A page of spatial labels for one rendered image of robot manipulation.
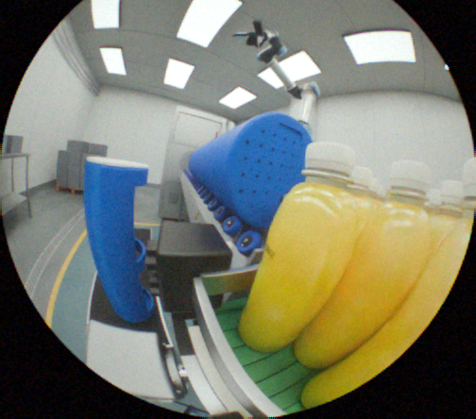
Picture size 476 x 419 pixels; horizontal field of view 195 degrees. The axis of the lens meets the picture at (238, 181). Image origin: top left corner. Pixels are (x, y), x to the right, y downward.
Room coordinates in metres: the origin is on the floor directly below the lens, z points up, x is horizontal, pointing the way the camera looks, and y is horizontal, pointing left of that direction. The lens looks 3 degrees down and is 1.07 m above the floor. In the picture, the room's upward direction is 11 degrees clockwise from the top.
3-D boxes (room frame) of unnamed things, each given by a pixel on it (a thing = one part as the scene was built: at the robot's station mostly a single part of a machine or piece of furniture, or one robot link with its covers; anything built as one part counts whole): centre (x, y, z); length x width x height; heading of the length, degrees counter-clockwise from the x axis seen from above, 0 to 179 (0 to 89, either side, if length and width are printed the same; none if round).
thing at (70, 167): (1.93, 3.77, 0.59); 1.20 x 0.80 x 1.19; 124
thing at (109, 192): (0.44, 0.50, 0.59); 0.28 x 0.28 x 0.88
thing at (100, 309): (0.75, 0.80, 0.07); 1.50 x 0.52 x 0.15; 34
